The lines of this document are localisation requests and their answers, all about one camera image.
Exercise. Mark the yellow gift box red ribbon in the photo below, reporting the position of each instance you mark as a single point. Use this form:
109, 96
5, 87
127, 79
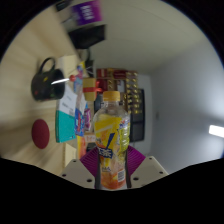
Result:
89, 89

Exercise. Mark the white paper sheet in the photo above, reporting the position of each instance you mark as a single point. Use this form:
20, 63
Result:
68, 100

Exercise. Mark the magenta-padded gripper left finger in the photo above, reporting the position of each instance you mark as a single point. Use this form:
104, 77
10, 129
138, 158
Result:
81, 170

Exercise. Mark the blue printed booklet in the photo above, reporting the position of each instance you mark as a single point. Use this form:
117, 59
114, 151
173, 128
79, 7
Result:
79, 121

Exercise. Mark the dark glass door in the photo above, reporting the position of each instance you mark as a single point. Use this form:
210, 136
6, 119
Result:
137, 123

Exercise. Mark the tan kraft notebook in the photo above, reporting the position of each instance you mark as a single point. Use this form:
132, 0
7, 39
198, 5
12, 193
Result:
69, 65

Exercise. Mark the black mug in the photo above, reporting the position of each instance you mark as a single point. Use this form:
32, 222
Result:
45, 86

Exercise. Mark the purple sign board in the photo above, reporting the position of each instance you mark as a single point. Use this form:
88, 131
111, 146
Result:
86, 12

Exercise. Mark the red-ball stir stick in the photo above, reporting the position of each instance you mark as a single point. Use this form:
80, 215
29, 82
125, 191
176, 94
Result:
72, 78

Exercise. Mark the black office chair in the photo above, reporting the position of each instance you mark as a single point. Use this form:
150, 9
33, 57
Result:
87, 36

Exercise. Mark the ceiling tube light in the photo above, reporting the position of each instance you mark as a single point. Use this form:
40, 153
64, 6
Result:
216, 131

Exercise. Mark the tan paper envelope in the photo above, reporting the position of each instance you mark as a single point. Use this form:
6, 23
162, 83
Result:
70, 154

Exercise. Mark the flat round red coaster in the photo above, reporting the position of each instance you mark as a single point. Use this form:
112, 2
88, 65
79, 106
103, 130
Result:
40, 134

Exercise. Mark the wooden shelf unit with trophies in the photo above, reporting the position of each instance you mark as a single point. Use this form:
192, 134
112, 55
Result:
113, 80

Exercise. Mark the teal book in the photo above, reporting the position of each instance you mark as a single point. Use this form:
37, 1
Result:
64, 128

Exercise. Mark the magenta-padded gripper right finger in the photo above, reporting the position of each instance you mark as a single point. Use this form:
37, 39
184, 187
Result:
143, 168

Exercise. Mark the yellow-label orange drink bottle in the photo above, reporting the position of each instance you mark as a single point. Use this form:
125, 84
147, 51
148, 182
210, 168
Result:
111, 133

